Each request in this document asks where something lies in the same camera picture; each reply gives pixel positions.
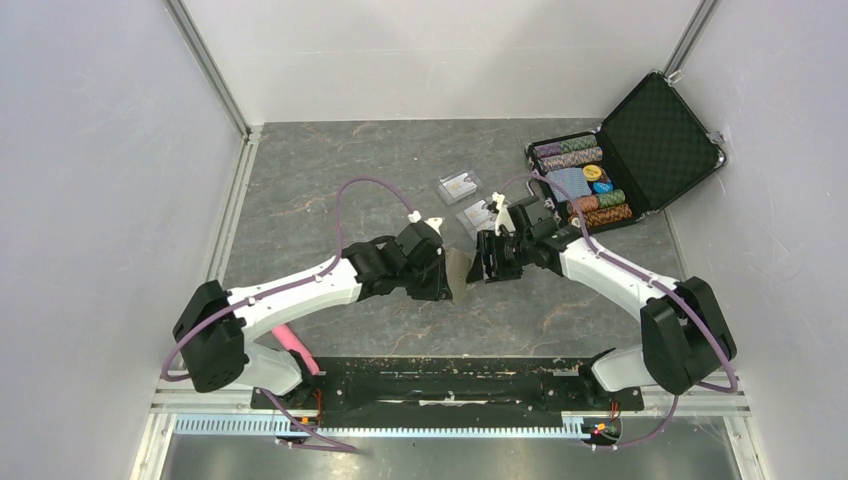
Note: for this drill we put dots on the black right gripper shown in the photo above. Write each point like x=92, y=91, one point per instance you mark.
x=482, y=270

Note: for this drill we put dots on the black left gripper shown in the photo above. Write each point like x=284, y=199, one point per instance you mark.
x=439, y=289

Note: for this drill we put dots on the clear acrylic card box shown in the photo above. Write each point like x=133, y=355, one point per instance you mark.
x=458, y=186
x=477, y=217

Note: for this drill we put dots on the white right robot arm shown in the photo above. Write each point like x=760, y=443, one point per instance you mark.
x=684, y=335

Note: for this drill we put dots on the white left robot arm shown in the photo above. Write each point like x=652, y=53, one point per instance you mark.
x=217, y=331

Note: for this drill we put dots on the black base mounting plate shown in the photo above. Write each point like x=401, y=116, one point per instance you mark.
x=454, y=392

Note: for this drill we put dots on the poker chips in case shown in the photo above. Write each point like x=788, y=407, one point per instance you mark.
x=580, y=184

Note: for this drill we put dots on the black poker chip case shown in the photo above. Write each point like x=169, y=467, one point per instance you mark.
x=658, y=148

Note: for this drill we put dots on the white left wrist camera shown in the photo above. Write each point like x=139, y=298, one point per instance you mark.
x=434, y=223

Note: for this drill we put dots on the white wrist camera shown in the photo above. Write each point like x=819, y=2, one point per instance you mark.
x=434, y=223
x=503, y=223

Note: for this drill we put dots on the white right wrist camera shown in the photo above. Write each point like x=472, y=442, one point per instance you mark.
x=503, y=223

